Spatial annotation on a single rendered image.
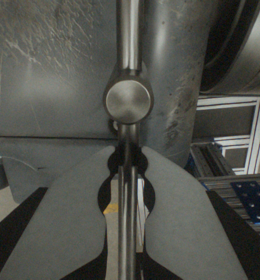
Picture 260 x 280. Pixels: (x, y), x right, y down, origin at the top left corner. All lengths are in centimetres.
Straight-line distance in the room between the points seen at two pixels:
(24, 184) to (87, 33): 18
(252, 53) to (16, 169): 28
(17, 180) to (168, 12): 23
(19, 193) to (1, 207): 207
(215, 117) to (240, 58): 117
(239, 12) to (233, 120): 122
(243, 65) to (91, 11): 17
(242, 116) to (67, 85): 134
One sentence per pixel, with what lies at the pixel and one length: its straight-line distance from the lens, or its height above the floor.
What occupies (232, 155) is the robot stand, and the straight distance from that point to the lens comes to 161.
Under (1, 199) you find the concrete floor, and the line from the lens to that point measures 231.
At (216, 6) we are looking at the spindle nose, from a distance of 30.
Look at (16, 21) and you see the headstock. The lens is 23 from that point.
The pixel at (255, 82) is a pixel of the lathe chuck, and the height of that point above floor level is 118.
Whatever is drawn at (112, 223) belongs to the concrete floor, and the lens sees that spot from 222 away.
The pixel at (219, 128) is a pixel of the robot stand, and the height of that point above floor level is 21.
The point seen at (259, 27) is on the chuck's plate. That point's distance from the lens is 26.
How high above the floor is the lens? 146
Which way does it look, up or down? 62 degrees down
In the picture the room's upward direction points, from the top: 178 degrees counter-clockwise
